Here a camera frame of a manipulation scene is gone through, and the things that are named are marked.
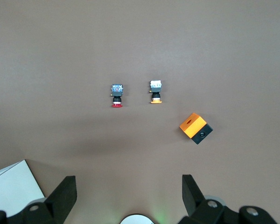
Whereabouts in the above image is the orange black button box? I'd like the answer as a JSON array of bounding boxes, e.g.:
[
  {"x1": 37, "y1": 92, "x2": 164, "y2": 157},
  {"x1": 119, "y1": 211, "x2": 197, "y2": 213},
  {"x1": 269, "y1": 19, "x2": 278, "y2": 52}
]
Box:
[{"x1": 179, "y1": 112, "x2": 214, "y2": 146}]

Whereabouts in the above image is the white drawer cabinet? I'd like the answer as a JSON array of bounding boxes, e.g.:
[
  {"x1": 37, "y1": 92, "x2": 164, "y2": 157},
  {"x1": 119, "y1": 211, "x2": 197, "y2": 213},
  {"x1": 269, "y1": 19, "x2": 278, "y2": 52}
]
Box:
[{"x1": 0, "y1": 159, "x2": 47, "y2": 219}]

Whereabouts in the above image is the brown table mat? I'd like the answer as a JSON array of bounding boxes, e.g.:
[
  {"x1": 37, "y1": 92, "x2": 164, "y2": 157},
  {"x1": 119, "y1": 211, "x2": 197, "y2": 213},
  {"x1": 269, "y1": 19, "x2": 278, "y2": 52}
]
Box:
[{"x1": 0, "y1": 0, "x2": 280, "y2": 224}]

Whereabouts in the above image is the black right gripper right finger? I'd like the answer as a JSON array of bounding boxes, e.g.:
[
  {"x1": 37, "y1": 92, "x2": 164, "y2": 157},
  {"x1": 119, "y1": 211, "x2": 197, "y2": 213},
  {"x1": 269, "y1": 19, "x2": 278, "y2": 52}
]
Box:
[{"x1": 178, "y1": 174, "x2": 278, "y2": 224}]

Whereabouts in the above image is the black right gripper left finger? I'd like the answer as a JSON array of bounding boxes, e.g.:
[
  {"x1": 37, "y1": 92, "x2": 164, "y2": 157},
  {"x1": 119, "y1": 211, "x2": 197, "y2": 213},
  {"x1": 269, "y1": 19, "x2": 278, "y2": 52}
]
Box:
[{"x1": 0, "y1": 176, "x2": 77, "y2": 224}]

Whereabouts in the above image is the red push button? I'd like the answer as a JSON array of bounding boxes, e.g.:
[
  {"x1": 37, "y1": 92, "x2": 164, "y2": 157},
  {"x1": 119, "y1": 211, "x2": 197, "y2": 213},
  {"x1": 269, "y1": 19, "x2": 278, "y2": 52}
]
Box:
[{"x1": 110, "y1": 83, "x2": 125, "y2": 109}]

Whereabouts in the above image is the yellow push button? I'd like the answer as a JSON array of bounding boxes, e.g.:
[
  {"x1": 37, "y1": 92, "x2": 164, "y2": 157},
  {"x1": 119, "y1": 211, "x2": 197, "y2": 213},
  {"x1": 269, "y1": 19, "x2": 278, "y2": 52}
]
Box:
[{"x1": 148, "y1": 80, "x2": 163, "y2": 105}]

